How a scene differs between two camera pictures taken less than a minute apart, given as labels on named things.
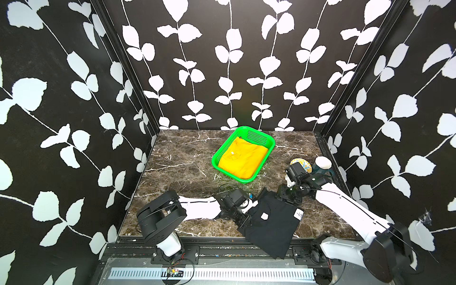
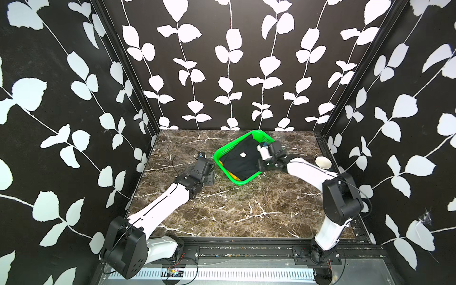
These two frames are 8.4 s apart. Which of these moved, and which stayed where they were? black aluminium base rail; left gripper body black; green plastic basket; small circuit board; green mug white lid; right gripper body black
Moved: left gripper body black; green plastic basket; right gripper body black
Stayed: black aluminium base rail; green mug white lid; small circuit board
